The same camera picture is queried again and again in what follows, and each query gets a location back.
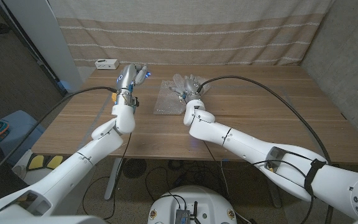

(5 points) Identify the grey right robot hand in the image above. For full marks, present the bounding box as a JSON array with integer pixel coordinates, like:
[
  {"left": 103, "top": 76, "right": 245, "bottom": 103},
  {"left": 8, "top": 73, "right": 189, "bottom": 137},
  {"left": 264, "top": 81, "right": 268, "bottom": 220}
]
[{"left": 168, "top": 73, "right": 204, "bottom": 102}]

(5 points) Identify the white metal table leg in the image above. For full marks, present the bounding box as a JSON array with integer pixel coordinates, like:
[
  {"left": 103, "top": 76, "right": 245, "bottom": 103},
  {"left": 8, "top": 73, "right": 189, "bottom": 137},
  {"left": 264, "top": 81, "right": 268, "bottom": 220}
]
[
  {"left": 104, "top": 157, "right": 124, "bottom": 201},
  {"left": 265, "top": 183, "right": 283, "bottom": 208}
]

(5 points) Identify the perforated metal door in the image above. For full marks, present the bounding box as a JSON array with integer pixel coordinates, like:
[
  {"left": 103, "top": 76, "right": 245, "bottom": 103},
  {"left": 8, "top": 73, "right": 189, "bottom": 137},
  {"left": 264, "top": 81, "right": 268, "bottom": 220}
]
[{"left": 0, "top": 0, "right": 67, "bottom": 122}]

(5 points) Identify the white pillar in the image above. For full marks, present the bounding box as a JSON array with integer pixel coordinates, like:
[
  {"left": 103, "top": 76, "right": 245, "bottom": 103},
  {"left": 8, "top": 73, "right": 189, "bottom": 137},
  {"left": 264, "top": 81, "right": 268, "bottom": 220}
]
[{"left": 3, "top": 0, "right": 83, "bottom": 93}]

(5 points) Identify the beige striped curtain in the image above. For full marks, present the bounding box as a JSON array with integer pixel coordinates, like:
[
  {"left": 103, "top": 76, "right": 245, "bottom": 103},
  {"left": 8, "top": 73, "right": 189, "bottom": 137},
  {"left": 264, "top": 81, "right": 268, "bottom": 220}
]
[{"left": 47, "top": 0, "right": 335, "bottom": 68}]

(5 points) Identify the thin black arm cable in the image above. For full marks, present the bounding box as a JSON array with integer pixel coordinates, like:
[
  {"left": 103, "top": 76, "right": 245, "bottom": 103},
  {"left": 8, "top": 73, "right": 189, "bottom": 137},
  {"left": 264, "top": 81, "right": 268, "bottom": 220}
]
[
  {"left": 103, "top": 133, "right": 132, "bottom": 220},
  {"left": 203, "top": 140, "right": 226, "bottom": 164}
]

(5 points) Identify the black floor cable bundle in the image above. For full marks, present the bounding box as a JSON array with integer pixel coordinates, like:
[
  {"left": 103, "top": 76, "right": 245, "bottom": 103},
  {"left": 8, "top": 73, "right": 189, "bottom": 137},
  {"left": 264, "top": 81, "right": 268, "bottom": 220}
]
[{"left": 144, "top": 160, "right": 229, "bottom": 203}]

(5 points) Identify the blue stool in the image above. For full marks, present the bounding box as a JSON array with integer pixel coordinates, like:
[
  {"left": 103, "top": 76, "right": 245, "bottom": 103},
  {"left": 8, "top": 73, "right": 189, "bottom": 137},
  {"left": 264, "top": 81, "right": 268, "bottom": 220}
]
[{"left": 0, "top": 110, "right": 46, "bottom": 156}]

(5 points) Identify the clear bubble wrap sheet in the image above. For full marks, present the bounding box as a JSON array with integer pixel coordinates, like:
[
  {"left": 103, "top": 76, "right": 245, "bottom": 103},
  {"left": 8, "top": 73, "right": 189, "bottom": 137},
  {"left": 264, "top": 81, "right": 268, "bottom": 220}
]
[{"left": 153, "top": 73, "right": 211, "bottom": 116}]

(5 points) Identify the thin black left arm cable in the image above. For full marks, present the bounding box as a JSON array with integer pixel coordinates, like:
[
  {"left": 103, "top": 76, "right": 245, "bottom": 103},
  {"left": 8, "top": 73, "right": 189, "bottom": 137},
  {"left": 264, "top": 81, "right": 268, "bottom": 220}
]
[{"left": 103, "top": 133, "right": 132, "bottom": 220}]

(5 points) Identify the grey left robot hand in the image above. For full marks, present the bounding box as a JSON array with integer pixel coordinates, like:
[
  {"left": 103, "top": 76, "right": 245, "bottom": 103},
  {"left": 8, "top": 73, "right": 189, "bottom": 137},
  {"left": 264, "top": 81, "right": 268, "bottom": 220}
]
[{"left": 116, "top": 63, "right": 152, "bottom": 94}]

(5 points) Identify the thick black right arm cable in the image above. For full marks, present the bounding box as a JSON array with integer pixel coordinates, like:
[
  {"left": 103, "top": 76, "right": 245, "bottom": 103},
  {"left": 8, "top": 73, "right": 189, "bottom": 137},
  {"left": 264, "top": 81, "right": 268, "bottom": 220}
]
[{"left": 196, "top": 75, "right": 335, "bottom": 224}]

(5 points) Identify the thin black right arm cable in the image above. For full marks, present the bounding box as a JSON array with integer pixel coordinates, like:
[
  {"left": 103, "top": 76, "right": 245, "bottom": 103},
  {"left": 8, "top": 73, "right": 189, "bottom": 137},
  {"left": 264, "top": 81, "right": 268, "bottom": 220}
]
[{"left": 203, "top": 140, "right": 226, "bottom": 164}]

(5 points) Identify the round black floor fan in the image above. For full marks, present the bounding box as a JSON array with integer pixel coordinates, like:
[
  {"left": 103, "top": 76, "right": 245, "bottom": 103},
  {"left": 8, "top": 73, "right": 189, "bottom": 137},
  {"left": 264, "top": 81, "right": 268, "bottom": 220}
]
[{"left": 124, "top": 158, "right": 147, "bottom": 180}]

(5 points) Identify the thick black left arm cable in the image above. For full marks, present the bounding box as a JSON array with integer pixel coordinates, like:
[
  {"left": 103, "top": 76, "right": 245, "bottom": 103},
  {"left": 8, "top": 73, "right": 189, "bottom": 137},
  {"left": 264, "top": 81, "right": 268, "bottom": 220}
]
[{"left": 0, "top": 86, "right": 118, "bottom": 187}]

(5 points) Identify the yellow foot pedal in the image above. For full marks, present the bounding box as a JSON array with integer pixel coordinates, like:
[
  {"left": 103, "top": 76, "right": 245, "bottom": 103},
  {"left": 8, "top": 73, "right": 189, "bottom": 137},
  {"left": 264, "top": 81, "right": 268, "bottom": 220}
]
[
  {"left": 45, "top": 155, "right": 64, "bottom": 171},
  {"left": 26, "top": 154, "right": 45, "bottom": 171}
]

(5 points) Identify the white power strip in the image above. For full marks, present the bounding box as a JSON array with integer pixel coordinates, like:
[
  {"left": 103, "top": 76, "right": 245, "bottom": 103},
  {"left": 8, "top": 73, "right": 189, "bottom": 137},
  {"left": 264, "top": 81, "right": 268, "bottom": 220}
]
[{"left": 94, "top": 58, "right": 121, "bottom": 70}]

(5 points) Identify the grey electronics box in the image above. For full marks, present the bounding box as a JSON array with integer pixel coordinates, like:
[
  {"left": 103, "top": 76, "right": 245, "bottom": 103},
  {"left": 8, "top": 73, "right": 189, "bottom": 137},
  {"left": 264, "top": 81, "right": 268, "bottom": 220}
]
[{"left": 175, "top": 208, "right": 191, "bottom": 224}]

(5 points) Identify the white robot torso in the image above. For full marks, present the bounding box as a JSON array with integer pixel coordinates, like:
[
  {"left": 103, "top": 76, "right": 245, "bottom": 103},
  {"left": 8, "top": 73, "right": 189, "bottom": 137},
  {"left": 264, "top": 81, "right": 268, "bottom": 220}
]
[{"left": 147, "top": 185, "right": 238, "bottom": 224}]

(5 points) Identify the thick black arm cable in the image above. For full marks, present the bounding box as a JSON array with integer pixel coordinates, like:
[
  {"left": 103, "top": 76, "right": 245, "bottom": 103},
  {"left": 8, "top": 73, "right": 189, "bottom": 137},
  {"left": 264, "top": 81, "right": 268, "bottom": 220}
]
[
  {"left": 196, "top": 75, "right": 335, "bottom": 224},
  {"left": 0, "top": 86, "right": 118, "bottom": 187}
]

